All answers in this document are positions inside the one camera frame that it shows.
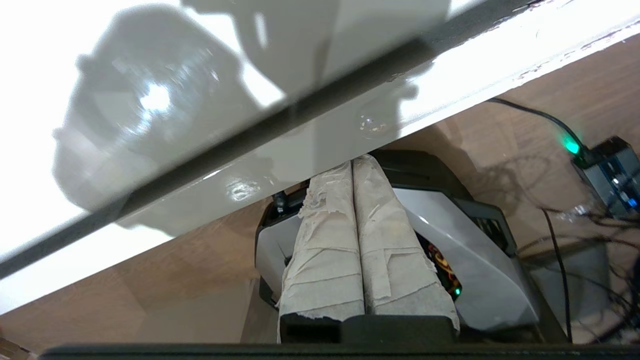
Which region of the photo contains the black cable with green light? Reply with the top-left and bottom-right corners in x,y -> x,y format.
487,97 -> 590,162

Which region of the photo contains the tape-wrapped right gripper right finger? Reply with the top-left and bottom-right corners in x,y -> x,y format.
352,153 -> 461,332

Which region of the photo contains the thin black floor cable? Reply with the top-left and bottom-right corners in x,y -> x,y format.
541,207 -> 574,344

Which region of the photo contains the black electronics box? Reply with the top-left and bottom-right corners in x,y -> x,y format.
570,135 -> 640,219

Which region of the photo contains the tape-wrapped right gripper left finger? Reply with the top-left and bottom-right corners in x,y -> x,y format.
277,160 -> 366,344

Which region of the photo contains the white cabinet drawer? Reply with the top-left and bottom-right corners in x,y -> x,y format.
0,0 -> 640,317

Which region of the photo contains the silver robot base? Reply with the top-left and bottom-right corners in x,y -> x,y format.
254,148 -> 572,346

